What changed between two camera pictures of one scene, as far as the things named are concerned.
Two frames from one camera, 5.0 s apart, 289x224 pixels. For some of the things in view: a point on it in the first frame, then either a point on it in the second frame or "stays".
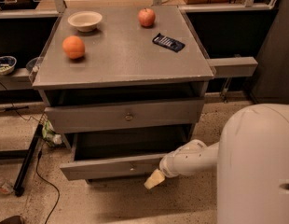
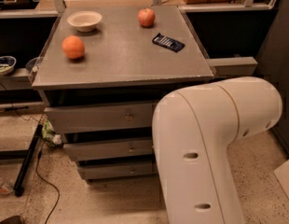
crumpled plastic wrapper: [5, 185] stays
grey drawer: [109, 166] to [94, 150]
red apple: [146, 17] stays
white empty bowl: [85, 21] stays
